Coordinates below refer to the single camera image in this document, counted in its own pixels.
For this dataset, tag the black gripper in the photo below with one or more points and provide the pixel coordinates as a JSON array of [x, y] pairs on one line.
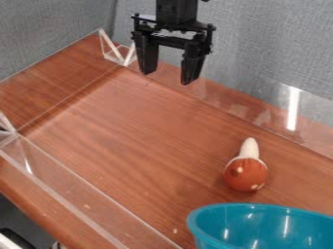
[[176, 15]]

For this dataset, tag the red and white toy mushroom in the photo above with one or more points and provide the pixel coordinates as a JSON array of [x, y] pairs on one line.
[[245, 173]]

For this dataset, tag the blue plastic bowl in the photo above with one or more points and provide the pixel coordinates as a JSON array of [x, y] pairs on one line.
[[260, 226]]

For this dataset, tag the clear acrylic left wall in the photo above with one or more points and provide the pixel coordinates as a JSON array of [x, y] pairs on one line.
[[59, 65]]

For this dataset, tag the clear acrylic wall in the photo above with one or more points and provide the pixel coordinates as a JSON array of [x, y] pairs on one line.
[[288, 111], [84, 217], [59, 65]]

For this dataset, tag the clear acrylic back wall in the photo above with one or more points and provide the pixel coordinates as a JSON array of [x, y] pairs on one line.
[[288, 111]]

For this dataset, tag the clear acrylic front wall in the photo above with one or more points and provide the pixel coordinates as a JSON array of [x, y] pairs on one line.
[[84, 217]]

